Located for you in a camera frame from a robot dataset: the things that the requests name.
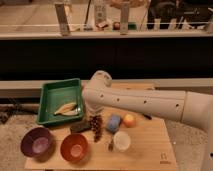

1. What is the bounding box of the dark rectangular eraser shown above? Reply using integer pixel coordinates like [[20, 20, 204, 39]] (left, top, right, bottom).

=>
[[70, 121, 91, 133]]

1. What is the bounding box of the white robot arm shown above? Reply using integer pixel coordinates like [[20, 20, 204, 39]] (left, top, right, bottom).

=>
[[82, 70, 213, 171]]

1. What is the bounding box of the green plastic tray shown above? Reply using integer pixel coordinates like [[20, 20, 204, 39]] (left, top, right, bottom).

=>
[[37, 78, 85, 126]]

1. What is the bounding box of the dark grape bunch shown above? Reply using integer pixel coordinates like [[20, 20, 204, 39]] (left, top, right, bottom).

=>
[[90, 115, 103, 142]]

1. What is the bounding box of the blue sponge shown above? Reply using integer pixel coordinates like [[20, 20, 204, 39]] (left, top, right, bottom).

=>
[[106, 115, 121, 133]]

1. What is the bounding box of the orange apple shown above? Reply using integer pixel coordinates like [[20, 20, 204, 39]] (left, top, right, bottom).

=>
[[123, 114, 136, 127]]

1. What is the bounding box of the yellow banana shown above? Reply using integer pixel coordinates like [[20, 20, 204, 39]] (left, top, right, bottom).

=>
[[55, 102, 77, 116]]

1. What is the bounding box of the wooden board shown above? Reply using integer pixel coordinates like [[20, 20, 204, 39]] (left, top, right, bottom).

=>
[[24, 79, 179, 171]]

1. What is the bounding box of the white cup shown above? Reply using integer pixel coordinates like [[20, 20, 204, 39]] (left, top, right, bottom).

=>
[[113, 131, 131, 151]]

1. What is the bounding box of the orange bowl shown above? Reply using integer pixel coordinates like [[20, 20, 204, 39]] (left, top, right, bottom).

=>
[[60, 133, 88, 163]]

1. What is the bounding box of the purple bowl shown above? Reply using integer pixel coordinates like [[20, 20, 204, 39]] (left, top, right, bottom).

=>
[[20, 127, 53, 158]]

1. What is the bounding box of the black handled brush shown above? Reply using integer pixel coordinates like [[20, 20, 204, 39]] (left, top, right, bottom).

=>
[[143, 114, 152, 120]]

